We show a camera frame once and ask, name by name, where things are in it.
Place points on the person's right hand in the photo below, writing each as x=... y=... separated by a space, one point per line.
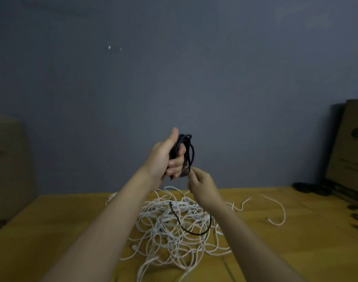
x=205 y=188

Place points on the person's right forearm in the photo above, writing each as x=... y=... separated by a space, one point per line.
x=255 y=249

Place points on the cardboard box with black print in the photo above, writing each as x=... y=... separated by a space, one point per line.
x=349 y=155

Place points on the person's left hand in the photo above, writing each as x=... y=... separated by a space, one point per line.
x=158 y=161

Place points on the person's left forearm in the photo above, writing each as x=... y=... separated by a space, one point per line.
x=91 y=243

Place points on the plain brown cardboard box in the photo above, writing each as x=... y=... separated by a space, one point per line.
x=8 y=173

